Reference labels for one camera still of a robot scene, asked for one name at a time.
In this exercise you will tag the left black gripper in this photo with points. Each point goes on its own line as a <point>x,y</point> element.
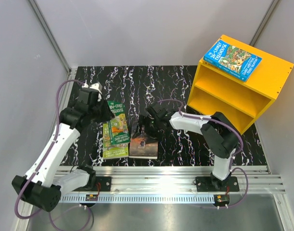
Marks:
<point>108,115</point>

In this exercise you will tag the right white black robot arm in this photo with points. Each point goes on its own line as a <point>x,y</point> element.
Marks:
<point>220,135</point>

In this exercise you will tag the dark tale of two cities book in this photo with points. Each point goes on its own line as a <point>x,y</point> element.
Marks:
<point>143,147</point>

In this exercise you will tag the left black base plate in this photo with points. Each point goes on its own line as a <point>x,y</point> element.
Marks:
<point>104,183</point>

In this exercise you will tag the white slotted cable duct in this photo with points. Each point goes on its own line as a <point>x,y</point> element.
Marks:
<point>84,198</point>

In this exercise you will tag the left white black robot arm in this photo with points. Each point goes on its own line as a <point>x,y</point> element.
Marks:
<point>38,187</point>

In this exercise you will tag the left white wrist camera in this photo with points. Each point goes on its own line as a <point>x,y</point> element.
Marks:
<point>94,91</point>

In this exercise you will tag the yellow wooden shelf box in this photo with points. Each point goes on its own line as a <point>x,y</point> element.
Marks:
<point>242,103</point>

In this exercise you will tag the green 65-storey treehouse book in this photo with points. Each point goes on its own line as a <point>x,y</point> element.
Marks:
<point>111,151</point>

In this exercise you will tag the green 104-storey treehouse book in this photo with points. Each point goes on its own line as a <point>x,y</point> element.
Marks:
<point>115,131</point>

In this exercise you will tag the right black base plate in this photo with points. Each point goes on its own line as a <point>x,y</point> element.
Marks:
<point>211,184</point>

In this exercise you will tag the black marble pattern mat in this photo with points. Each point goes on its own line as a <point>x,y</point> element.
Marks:
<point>136,87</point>

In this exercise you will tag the blue 26-storey treehouse book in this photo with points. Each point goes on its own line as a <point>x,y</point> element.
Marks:
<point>232,60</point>

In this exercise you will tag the blue back-cover book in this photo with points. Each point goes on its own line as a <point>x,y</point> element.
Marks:
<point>220,72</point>

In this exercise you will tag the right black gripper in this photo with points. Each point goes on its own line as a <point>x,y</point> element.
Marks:
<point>145,121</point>

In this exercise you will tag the aluminium rail frame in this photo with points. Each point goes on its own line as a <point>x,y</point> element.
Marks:
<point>264,203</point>

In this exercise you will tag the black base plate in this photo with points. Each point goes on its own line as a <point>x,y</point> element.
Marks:
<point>211,184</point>
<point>104,183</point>

